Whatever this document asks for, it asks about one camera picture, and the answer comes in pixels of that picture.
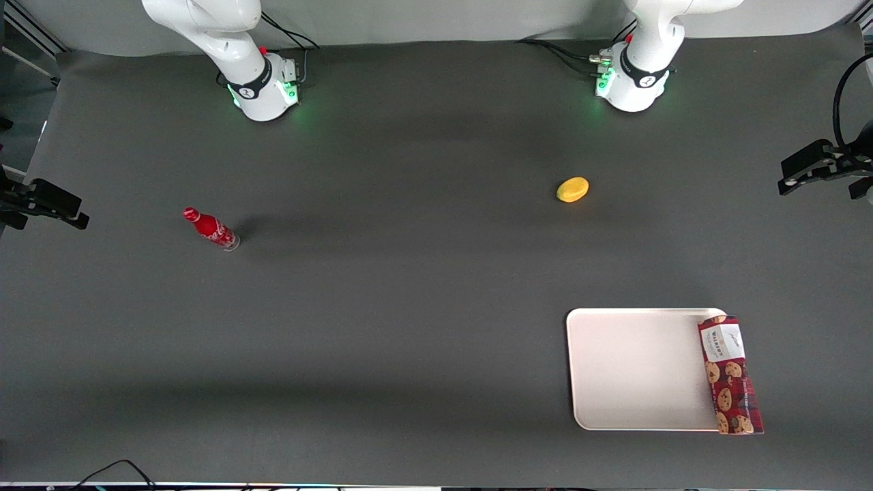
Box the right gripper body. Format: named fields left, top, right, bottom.
left=0, top=179, right=32, bottom=231

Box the red cookie box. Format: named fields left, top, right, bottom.
left=697, top=315, right=765, bottom=436

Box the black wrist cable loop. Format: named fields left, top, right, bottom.
left=832, top=55, right=873, bottom=152

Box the red cola bottle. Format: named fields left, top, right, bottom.
left=182, top=207, right=241, bottom=252

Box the black right arm base cable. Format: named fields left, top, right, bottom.
left=259, top=12, right=321, bottom=86

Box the black arm base cable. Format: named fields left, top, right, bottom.
left=259, top=12, right=321, bottom=86
left=516, top=19, right=638, bottom=77

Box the yellow lemon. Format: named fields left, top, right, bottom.
left=556, top=177, right=590, bottom=204

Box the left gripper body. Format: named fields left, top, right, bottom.
left=835, top=121, right=873, bottom=200

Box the white rectangular tray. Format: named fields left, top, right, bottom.
left=566, top=308, right=729, bottom=432

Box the thin black floor cable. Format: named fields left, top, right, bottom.
left=72, top=459, right=159, bottom=491

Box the aluminium frame profile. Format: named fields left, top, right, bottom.
left=0, top=0, right=70, bottom=57

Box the black left arm base cable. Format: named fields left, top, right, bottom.
left=516, top=19, right=638, bottom=77

